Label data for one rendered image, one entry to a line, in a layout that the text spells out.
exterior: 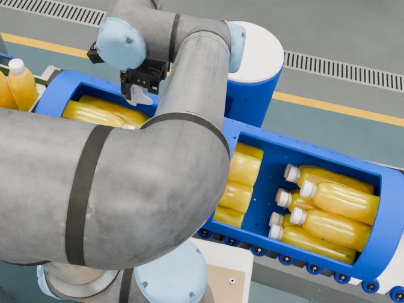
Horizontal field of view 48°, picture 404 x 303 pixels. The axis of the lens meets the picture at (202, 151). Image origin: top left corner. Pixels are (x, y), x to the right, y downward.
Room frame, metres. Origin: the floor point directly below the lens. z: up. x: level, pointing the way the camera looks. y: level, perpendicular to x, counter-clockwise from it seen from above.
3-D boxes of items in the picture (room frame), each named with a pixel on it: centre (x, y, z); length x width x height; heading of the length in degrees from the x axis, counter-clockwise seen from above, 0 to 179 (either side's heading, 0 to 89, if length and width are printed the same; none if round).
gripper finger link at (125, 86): (0.60, 0.17, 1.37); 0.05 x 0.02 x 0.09; 172
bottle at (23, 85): (0.81, 0.56, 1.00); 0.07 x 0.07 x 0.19
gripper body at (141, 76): (0.62, 0.15, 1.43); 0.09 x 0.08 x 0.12; 82
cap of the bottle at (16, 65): (0.81, 0.56, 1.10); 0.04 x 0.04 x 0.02
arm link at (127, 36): (0.52, 0.13, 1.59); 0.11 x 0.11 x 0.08; 1
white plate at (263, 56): (1.12, -0.07, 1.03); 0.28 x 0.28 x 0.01
